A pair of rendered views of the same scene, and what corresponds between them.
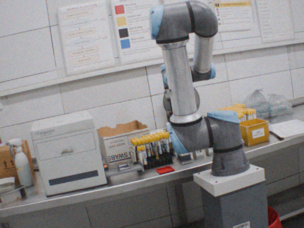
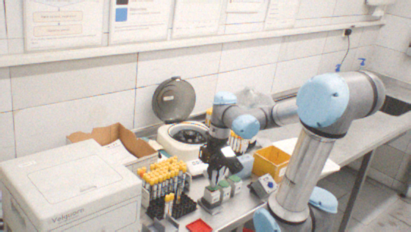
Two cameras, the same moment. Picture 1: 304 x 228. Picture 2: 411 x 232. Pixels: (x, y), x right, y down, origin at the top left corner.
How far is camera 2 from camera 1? 103 cm
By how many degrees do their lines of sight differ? 35
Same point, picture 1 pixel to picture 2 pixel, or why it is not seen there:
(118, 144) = not seen: hidden behind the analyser
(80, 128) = (122, 200)
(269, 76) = (257, 69)
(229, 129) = (331, 221)
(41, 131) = (61, 216)
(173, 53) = (326, 147)
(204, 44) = not seen: hidden behind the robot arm
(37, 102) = not seen: outside the picture
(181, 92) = (308, 189)
